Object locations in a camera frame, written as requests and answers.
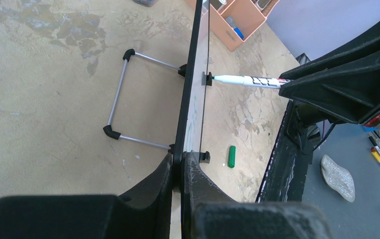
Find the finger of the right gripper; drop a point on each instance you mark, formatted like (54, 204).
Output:
(349, 92)
(363, 45)

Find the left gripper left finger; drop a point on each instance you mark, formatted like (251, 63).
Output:
(142, 212)

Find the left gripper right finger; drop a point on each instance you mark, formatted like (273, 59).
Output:
(208, 213)

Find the green marker cap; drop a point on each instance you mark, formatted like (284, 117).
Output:
(231, 156)

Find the small whiteboard black frame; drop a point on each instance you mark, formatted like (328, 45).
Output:
(195, 72)

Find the green whiteboard marker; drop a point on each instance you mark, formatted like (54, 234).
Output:
(252, 81)

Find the clear plastic bag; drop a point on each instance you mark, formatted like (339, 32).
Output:
(338, 178)

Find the orange plastic file organizer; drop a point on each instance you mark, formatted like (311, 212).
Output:
(247, 14)

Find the blue cap item in organizer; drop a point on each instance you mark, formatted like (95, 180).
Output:
(231, 22)

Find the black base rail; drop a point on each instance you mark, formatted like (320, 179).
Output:
(286, 171)

